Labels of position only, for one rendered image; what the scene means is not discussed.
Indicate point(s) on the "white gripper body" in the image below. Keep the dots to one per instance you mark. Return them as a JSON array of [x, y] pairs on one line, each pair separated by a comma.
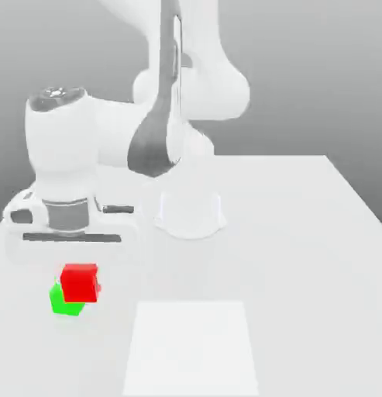
[[69, 248]]

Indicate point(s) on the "small red cube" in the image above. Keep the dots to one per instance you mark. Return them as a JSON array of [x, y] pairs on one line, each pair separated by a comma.
[[80, 283]]

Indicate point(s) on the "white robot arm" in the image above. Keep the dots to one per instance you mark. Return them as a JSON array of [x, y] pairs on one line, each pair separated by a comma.
[[63, 145]]

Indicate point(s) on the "small green cube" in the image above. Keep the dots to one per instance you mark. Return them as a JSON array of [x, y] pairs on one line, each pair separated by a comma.
[[58, 302]]

